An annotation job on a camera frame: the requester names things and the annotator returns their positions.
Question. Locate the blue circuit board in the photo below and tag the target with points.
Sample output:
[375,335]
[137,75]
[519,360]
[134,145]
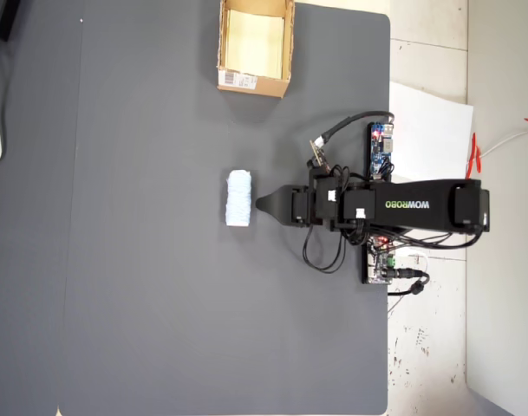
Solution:
[380,149]

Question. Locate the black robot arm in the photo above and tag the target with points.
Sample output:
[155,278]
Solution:
[411,203]

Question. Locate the white motor controller board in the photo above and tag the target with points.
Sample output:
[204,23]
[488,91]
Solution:
[378,264]

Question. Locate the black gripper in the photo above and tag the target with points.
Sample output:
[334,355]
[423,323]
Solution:
[322,203]

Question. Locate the small wrist camera board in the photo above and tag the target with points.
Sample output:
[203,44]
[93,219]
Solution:
[319,154]

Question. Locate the white paper sheet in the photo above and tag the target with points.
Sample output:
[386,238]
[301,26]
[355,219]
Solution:
[428,134]

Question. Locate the black flat object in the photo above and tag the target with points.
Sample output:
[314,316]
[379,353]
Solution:
[1,17]

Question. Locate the open cardboard box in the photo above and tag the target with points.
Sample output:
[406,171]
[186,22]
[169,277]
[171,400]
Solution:
[255,82]

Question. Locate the yellow paper sheet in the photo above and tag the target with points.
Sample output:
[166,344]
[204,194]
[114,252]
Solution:
[255,41]

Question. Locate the dark grey table mat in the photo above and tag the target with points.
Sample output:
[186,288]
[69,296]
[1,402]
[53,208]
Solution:
[159,260]

